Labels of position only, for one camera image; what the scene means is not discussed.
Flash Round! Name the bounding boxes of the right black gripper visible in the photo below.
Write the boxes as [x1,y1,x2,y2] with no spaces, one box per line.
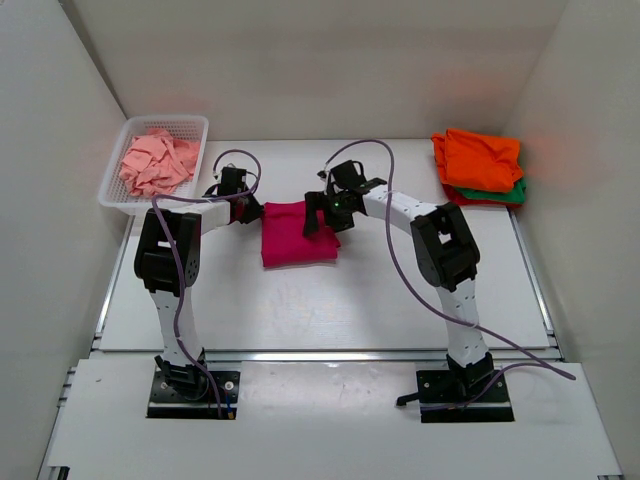
[305,192,353,238]

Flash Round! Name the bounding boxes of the magenta t shirt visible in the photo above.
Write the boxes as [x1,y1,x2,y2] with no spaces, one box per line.
[261,201,341,269]

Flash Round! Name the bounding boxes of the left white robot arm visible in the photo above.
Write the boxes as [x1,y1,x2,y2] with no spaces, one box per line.
[134,165,263,401]

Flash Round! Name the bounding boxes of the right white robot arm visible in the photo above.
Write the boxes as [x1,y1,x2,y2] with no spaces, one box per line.
[303,160,493,401]

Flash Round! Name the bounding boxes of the pink t shirt in basket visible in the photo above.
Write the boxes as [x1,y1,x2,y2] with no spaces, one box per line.
[119,128,201,198]

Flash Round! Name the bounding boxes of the red folded t shirt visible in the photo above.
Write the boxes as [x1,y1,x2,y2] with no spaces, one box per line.
[442,184,521,209]

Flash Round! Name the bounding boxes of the orange folded t shirt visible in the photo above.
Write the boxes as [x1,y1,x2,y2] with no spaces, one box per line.
[431,128,524,194]

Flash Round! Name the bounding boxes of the green folded t shirt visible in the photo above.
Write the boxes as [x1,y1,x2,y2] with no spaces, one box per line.
[453,177,527,206]

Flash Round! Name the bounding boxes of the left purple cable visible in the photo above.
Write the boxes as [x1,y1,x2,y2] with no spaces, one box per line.
[150,148,263,419]

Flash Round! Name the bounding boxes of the purple cable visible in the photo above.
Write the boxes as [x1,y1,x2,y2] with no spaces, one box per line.
[323,139,577,411]
[150,148,263,419]

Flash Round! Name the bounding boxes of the aluminium table rail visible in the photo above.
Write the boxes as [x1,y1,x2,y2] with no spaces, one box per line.
[90,347,562,363]

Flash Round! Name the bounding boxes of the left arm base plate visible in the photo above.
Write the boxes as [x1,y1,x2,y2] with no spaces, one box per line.
[146,364,241,421]

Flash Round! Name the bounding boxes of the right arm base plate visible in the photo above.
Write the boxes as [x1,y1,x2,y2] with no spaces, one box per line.
[395,370,515,424]

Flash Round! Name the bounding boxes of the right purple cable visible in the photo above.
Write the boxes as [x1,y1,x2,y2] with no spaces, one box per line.
[323,139,577,411]

